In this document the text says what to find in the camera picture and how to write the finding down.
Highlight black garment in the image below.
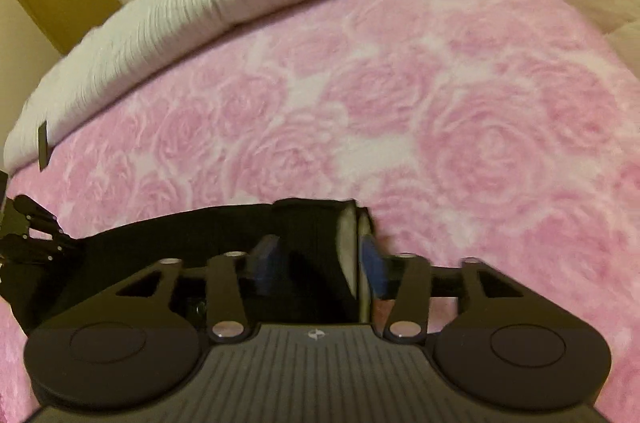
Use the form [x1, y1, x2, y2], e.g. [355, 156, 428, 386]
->
[0, 198, 374, 340]

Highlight pink rose blanket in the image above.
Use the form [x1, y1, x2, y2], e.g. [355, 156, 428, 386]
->
[0, 0, 640, 423]

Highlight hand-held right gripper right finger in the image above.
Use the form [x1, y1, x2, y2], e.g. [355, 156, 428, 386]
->
[358, 224, 545, 345]

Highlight black phone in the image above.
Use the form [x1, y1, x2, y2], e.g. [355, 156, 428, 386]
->
[37, 121, 51, 172]

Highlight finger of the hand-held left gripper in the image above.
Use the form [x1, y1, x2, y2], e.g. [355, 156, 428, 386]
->
[14, 196, 77, 245]
[0, 232, 82, 265]

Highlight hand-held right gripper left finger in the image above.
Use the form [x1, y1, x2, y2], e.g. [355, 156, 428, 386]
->
[100, 233, 284, 345]

